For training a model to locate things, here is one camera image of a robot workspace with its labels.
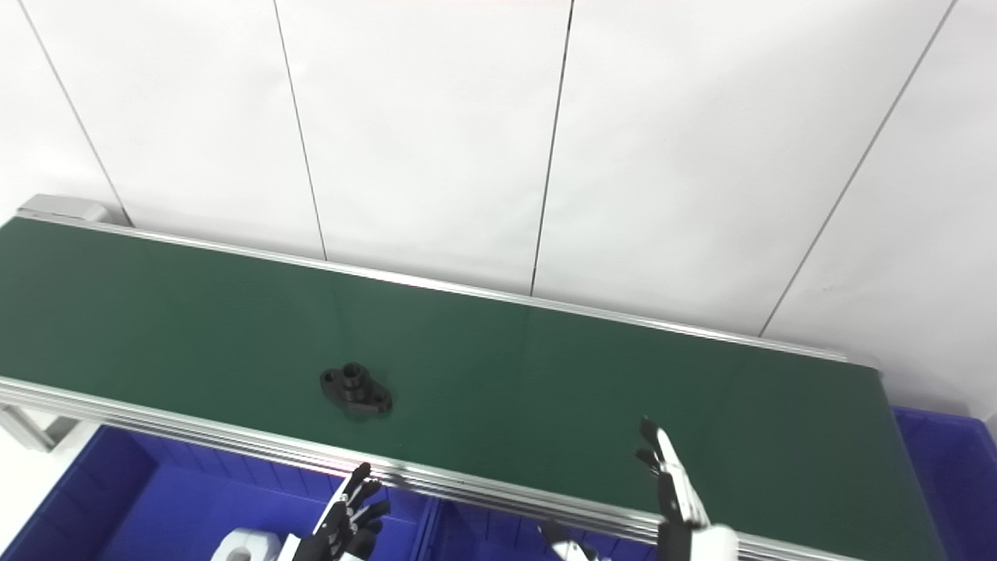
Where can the grey conveyor leg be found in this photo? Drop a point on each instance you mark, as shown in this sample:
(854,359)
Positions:
(31,427)

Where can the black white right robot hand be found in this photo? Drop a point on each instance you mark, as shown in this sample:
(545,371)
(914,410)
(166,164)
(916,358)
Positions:
(678,506)

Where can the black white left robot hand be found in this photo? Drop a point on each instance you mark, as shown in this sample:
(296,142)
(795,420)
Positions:
(347,530)

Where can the black flanged metal part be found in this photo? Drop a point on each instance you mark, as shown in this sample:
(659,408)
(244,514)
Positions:
(357,388)

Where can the blue plastic bin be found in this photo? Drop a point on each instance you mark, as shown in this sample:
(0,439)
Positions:
(156,506)
(958,483)
(483,538)

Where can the green conveyor belt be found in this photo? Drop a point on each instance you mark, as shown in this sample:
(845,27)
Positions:
(506,389)
(234,438)

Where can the white plastic part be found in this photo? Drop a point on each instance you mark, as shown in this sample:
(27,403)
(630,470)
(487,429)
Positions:
(245,545)

